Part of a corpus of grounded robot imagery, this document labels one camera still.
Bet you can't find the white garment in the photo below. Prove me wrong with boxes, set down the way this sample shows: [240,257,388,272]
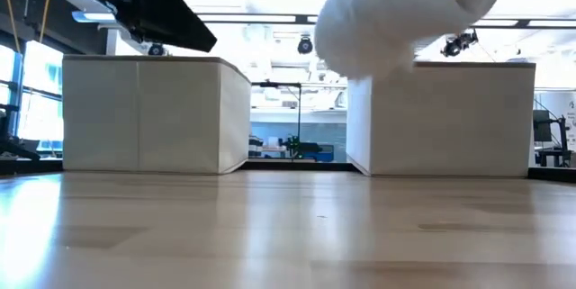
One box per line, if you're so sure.
[313,0,499,81]

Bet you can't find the beige fabric storage bin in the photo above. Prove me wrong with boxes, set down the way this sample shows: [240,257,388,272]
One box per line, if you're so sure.
[345,60,537,178]
[61,54,252,176]

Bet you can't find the black background stand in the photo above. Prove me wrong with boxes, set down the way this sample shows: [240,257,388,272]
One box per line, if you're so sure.
[258,80,303,159]

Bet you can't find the background green-black machine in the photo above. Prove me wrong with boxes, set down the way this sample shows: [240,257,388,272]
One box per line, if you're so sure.
[283,134,323,160]

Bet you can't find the blue background bin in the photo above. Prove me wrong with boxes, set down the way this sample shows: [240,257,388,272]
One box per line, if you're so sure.
[314,143,336,163]

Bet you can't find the black ceiling-hung device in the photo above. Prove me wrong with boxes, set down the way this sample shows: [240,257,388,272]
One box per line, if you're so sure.
[440,29,480,59]

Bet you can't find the black background workstation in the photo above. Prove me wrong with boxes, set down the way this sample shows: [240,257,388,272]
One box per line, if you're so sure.
[533,108,573,168]

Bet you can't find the yellow cable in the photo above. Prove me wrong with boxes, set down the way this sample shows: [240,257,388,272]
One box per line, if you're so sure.
[0,0,19,52]

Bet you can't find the black aluminium frame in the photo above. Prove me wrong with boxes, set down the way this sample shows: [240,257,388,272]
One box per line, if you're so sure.
[0,157,576,184]

